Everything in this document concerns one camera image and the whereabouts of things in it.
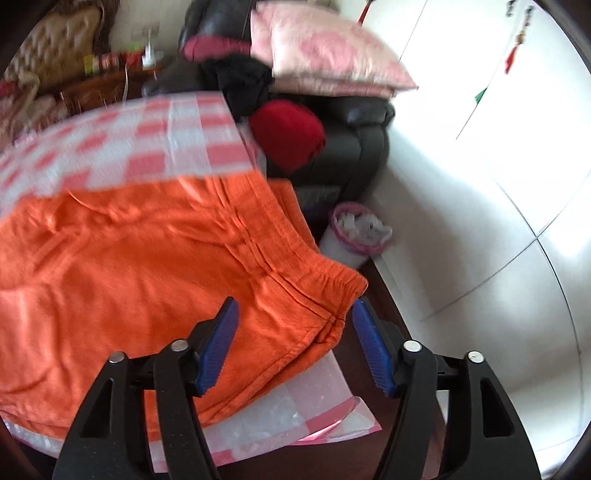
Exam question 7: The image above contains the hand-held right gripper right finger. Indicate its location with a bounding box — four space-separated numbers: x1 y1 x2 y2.
352 296 541 480

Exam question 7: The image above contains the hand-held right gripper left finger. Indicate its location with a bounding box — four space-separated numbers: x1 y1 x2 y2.
52 296 241 480

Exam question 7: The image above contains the orange towel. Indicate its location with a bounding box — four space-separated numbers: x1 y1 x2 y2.
0 174 369 437

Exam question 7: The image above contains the pink-rimmed waste bin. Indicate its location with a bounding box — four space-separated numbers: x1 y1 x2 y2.
318 202 394 268

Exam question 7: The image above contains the dark wooden table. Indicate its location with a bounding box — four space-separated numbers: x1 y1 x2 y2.
0 256 451 480

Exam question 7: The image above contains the black leather armchair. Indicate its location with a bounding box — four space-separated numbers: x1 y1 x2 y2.
178 0 397 204

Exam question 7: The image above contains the pink checked plastic tablecloth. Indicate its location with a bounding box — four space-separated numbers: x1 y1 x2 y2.
0 91 384 472

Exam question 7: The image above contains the red round cushion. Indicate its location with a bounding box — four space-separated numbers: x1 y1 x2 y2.
249 99 326 171

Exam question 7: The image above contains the flat pink floral pillow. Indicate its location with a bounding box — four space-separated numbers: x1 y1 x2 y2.
270 76 398 99

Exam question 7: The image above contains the black clothing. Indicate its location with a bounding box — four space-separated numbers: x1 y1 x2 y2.
201 53 275 123

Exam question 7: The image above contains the wooden nightstand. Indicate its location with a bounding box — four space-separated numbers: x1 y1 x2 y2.
60 65 164 114

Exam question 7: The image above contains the maroon cushion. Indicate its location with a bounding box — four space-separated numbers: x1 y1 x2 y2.
182 34 252 63

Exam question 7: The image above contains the red box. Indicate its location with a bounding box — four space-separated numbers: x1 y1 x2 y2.
102 53 144 70

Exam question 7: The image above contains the floral bedding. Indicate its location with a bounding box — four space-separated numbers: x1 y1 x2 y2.
0 78 70 139

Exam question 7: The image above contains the large pink floral pillow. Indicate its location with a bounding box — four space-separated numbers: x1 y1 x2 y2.
252 2 419 90

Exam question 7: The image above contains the red hanging ornament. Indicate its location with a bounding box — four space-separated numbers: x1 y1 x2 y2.
505 32 527 75

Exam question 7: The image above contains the tufted carved headboard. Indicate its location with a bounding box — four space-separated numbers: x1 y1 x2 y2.
4 4 107 93

